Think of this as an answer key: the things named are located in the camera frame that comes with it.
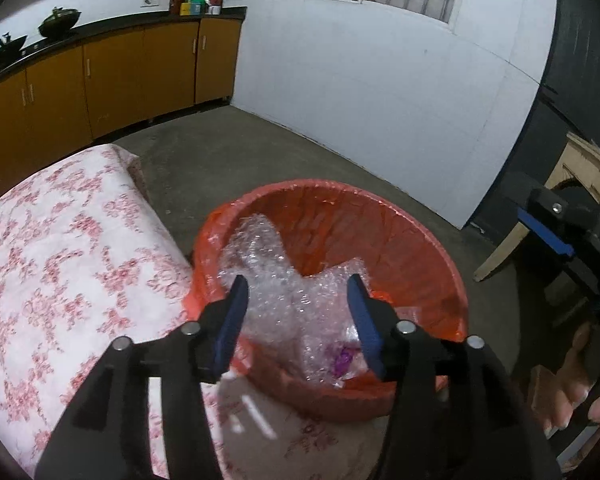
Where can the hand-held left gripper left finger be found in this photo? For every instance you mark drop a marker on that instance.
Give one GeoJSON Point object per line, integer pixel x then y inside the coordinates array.
{"type": "Point", "coordinates": [230, 325]}

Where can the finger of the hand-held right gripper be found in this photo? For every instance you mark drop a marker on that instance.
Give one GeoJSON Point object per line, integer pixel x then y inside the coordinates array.
{"type": "Point", "coordinates": [545, 230]}

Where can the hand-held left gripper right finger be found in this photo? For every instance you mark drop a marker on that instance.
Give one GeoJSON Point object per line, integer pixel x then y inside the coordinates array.
{"type": "Point", "coordinates": [366, 322]}

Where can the pink plastic bag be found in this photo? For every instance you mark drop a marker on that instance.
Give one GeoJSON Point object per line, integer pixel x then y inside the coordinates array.
{"type": "Point", "coordinates": [342, 360]}

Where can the clear bubble wrap sheet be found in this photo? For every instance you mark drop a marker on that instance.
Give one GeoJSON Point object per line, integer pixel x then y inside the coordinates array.
{"type": "Point", "coordinates": [280, 310]}

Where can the orange plastic bin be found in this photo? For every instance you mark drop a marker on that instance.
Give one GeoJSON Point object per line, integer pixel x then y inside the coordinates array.
{"type": "Point", "coordinates": [330, 405]}

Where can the person's right hand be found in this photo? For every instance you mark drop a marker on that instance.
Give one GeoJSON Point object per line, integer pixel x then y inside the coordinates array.
{"type": "Point", "coordinates": [570, 390]}

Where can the red floral bed sheet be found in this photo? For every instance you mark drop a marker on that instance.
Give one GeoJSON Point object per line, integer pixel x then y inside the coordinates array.
{"type": "Point", "coordinates": [55, 260]}

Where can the yellow lower kitchen cabinets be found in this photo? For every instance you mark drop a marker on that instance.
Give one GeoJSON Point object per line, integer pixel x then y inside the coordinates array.
{"type": "Point", "coordinates": [115, 80]}

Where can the green box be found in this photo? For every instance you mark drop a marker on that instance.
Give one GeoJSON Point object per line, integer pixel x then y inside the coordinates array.
{"type": "Point", "coordinates": [192, 5]}

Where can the black kitchen countertop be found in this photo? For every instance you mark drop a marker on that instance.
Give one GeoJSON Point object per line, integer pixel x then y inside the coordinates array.
{"type": "Point", "coordinates": [105, 27]}

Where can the black wok with utensils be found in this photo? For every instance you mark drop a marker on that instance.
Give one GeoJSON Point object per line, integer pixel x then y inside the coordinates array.
{"type": "Point", "coordinates": [57, 22]}

